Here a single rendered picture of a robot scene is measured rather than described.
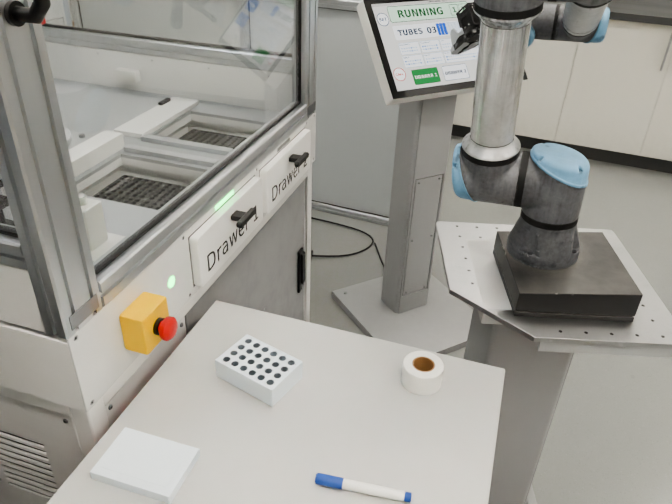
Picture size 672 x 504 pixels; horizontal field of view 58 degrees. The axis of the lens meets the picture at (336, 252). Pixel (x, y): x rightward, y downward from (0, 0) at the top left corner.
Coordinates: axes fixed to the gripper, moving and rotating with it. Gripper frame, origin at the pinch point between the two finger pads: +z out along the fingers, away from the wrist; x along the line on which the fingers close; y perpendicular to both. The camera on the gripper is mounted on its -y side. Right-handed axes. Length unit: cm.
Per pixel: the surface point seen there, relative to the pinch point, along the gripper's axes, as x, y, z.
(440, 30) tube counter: -10.0, 14.0, 15.0
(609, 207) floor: -165, -51, 110
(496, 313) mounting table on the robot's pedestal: 33, -66, -27
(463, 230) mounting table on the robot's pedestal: 18, -47, -4
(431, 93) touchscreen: 0.1, -5.0, 15.1
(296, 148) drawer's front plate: 49, -16, 10
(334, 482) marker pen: 82, -79, -44
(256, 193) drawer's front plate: 67, -27, -2
